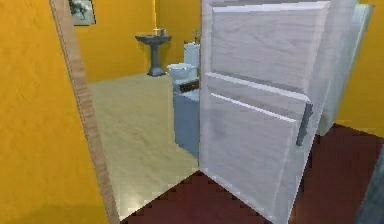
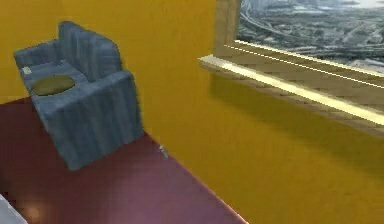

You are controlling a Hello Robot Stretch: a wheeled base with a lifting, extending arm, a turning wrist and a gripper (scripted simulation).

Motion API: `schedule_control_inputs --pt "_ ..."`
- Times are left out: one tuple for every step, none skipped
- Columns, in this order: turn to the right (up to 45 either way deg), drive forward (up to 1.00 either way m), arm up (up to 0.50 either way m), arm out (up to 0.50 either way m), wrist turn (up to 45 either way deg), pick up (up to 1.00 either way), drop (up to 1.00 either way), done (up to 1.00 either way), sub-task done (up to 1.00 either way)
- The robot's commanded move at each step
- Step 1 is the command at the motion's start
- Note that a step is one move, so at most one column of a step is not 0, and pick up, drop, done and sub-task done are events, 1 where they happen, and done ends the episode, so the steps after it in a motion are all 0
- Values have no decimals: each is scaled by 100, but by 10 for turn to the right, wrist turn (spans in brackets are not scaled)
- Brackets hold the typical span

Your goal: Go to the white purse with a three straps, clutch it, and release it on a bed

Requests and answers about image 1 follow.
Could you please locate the dark door handle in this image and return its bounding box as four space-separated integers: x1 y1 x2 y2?
178 79 200 94

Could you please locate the white toilet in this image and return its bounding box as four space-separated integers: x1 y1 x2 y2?
166 41 202 88

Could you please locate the framed wall picture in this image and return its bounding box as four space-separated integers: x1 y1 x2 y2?
68 0 97 27

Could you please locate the white panelled room door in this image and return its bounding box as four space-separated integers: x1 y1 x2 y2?
198 0 374 224

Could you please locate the pale blue bathtub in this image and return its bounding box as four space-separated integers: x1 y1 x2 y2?
172 79 201 159

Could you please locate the grey door handle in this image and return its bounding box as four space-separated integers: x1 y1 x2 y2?
295 102 314 148

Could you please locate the grey pedestal sink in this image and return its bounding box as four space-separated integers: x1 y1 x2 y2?
134 27 173 78

